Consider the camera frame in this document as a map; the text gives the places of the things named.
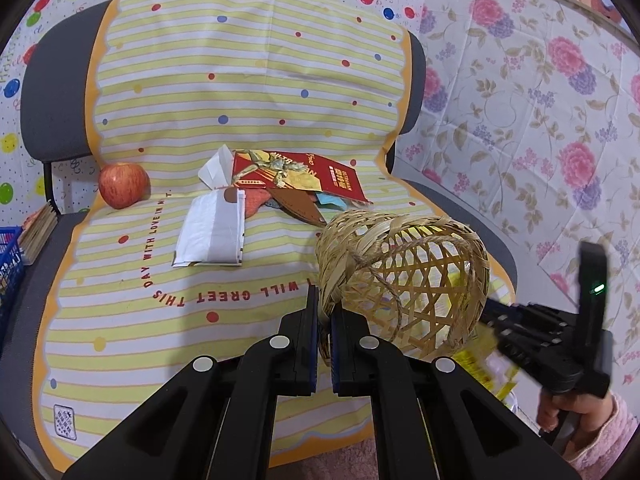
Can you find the blue plastic basket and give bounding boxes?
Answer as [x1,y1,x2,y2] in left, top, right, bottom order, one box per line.
[0,226,27,331]

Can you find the grey office chair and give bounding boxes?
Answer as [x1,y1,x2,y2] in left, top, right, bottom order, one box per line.
[0,0,518,411]

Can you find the yellow printed plastic bag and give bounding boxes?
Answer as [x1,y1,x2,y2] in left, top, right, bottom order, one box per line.
[450,310,521,401]

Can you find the red printed booklet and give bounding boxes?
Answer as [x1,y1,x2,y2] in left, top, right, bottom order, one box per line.
[231,149,374,207]

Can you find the brown leather piece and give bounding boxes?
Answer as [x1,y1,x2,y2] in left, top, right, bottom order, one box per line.
[267,187,328,226]

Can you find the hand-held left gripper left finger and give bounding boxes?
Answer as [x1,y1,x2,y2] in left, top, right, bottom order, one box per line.
[62,285,321,480]

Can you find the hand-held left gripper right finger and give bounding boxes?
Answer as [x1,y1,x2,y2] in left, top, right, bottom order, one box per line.
[330,305,583,480]

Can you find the woven bamboo basket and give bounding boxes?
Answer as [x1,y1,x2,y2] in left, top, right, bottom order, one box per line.
[315,210,491,366]

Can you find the person's right hand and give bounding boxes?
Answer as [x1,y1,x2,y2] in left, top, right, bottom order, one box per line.
[536,390,616,456]

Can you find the white paper bag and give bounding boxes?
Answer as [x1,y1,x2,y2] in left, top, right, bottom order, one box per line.
[172,189,247,267]

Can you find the stack of orange books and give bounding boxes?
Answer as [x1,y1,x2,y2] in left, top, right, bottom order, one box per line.
[19,202,61,266]

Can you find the red apple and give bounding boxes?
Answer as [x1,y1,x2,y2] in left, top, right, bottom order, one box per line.
[98,161,151,209]

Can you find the floral print plastic sheet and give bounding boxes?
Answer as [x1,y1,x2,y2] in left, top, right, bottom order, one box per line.
[395,0,640,376]

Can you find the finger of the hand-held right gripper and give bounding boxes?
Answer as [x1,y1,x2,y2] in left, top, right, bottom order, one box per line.
[492,332,567,390]
[480,300,571,333]

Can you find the yellow striped dotted cloth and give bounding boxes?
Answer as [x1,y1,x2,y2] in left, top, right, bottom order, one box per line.
[30,0,516,476]

